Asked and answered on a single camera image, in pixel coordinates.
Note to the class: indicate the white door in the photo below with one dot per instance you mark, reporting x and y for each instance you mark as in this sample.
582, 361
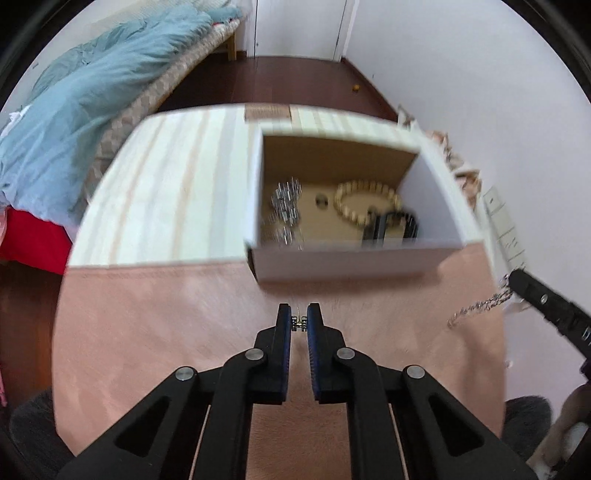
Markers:
300, 27

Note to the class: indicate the wooden bed frame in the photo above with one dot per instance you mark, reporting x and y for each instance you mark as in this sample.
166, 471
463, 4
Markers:
232, 46

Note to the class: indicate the white wall socket strip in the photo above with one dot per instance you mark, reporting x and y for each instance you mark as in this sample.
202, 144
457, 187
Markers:
505, 230

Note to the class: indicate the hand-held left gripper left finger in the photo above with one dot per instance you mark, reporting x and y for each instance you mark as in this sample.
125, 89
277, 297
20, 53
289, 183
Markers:
287, 323

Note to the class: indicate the brown mat label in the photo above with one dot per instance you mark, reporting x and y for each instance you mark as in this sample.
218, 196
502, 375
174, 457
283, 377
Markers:
268, 112

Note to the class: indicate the black smart band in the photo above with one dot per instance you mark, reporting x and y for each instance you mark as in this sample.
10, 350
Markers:
378, 226

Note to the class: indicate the cardboard box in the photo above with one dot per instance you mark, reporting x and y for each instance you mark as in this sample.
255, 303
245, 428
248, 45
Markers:
346, 263

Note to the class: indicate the white tissue paper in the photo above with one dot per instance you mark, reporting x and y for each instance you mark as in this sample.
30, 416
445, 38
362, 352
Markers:
11, 119

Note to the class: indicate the red bed sheet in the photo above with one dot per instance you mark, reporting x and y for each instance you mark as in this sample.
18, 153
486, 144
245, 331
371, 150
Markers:
32, 235

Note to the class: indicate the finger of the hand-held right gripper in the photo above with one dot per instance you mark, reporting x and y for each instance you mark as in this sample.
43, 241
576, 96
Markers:
540, 297

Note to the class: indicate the light blue duvet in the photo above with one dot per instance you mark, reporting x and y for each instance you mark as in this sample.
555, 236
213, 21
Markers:
69, 106

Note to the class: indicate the small silver charm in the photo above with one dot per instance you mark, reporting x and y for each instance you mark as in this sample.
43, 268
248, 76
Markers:
300, 321

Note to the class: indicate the brown checked cloth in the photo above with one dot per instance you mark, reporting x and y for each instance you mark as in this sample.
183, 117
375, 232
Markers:
461, 166

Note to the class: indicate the striped and pink table mat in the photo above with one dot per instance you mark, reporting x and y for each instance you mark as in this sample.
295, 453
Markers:
161, 300

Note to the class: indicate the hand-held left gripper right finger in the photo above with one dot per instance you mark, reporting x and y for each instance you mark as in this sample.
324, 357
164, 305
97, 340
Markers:
314, 332

